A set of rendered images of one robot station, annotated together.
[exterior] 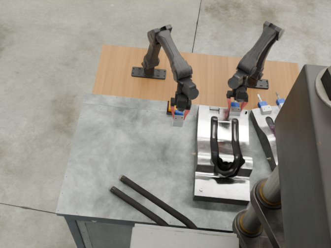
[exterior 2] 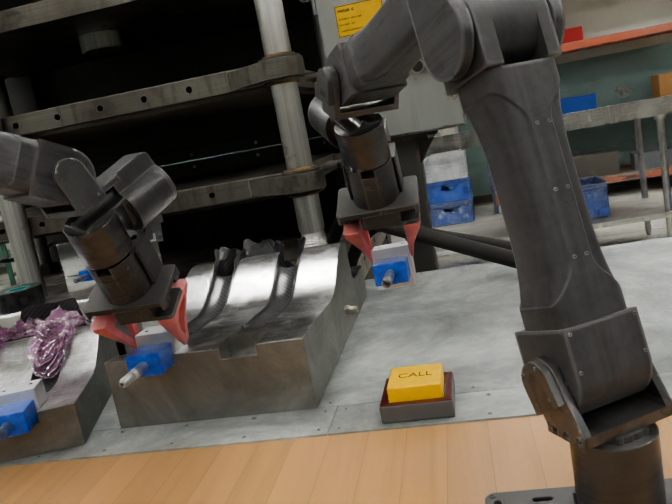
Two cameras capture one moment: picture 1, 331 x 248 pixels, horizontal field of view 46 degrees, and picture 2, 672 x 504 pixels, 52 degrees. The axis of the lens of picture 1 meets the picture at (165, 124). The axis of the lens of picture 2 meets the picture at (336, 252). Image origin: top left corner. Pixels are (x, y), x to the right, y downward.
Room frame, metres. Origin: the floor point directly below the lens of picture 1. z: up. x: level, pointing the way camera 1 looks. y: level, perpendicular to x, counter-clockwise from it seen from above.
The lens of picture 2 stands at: (1.99, 0.06, 1.13)
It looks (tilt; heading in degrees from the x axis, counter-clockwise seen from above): 10 degrees down; 192
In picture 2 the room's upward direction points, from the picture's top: 11 degrees counter-clockwise
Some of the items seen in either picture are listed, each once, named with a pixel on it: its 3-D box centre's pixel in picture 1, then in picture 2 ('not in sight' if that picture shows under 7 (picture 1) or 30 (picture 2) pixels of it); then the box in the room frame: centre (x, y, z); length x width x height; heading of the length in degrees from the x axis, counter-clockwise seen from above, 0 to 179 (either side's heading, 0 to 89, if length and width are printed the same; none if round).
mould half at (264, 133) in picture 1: (291, 144); (29, 361); (1.09, -0.65, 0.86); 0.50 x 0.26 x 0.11; 18
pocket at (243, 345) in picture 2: (214, 111); (245, 353); (1.23, -0.25, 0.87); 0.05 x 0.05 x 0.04; 1
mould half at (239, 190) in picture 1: (222, 150); (259, 308); (1.00, -0.30, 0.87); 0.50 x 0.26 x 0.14; 1
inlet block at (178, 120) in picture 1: (179, 112); (391, 272); (1.15, -0.06, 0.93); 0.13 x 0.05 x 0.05; 1
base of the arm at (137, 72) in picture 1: (148, 69); (617, 472); (1.50, 0.13, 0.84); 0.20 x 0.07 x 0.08; 92
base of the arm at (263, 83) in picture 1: (252, 78); not in sight; (1.52, -0.47, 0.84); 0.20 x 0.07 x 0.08; 92
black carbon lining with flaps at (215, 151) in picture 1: (226, 142); (244, 281); (1.02, -0.31, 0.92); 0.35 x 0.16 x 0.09; 1
